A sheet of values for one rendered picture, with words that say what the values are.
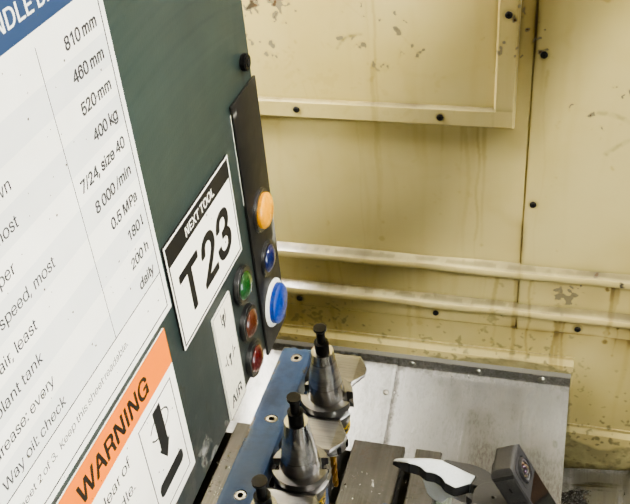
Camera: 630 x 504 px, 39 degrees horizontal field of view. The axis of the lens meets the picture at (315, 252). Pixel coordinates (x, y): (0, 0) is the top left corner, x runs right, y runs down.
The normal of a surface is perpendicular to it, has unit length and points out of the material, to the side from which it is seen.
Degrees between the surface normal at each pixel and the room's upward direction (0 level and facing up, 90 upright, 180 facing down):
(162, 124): 90
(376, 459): 0
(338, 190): 90
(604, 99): 91
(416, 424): 24
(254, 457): 0
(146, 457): 90
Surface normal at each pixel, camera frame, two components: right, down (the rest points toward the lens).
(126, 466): 0.96, 0.09
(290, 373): -0.08, -0.81
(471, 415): -0.18, -0.50
